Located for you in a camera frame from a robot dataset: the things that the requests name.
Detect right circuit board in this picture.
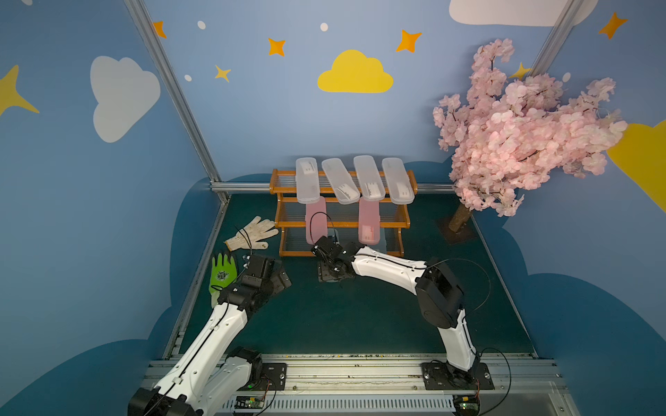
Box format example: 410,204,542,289
453,395,480,416

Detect pink cherry blossom tree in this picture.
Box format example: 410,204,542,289
433,39,628,233

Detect blue pencil case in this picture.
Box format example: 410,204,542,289
317,262,341,283

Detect white cotton work glove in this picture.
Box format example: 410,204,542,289
225,216,279,251

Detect aluminium frame post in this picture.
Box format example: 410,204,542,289
124,0,230,206
529,0,584,76

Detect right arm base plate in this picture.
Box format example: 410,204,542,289
421,360,495,391

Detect circuit board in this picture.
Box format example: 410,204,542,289
453,395,480,416
233,396,265,412

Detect pink pencil case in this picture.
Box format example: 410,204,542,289
358,199,381,245
305,196,329,245

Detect green black work glove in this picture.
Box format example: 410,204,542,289
208,251,238,308

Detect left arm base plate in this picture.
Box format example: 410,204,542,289
240,362,288,392

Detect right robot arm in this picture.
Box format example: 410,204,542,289
311,237,478,373

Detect aluminium back rail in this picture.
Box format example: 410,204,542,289
210,182,454,195

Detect aluminium rail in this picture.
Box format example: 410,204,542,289
210,182,454,195
140,353,579,415

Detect left circuit board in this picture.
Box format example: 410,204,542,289
233,396,265,412

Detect orange three-tier shelf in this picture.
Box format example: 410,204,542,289
270,169,411,257

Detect aluminium frame post right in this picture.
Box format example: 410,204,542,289
529,0,584,76

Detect clear pencil case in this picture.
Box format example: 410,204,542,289
295,157,320,205
382,158,415,206
353,155,386,202
322,158,361,205

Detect aluminium front rail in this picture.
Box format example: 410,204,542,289
140,353,579,415

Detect aluminium frame post left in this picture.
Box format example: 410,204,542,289
124,0,230,206

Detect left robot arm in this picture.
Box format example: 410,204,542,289
128,254,291,415

